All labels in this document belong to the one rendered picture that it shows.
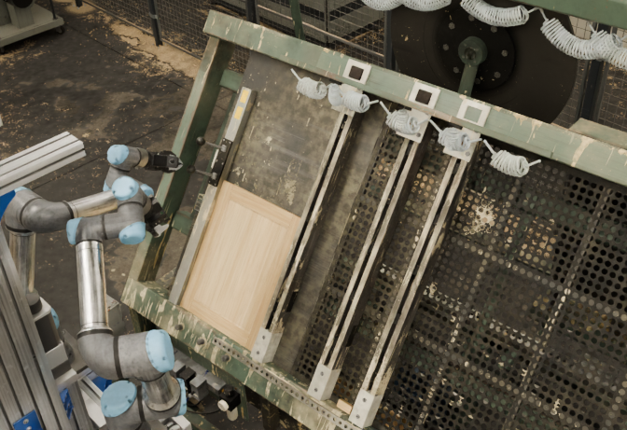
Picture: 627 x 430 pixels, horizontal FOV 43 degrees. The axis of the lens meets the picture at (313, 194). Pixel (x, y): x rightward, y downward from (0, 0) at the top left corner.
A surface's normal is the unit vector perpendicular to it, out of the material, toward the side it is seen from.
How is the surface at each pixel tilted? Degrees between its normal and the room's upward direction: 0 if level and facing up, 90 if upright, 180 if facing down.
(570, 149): 55
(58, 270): 0
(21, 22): 90
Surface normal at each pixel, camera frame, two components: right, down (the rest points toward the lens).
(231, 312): -0.54, -0.07
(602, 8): -0.64, 0.48
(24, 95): -0.04, -0.80
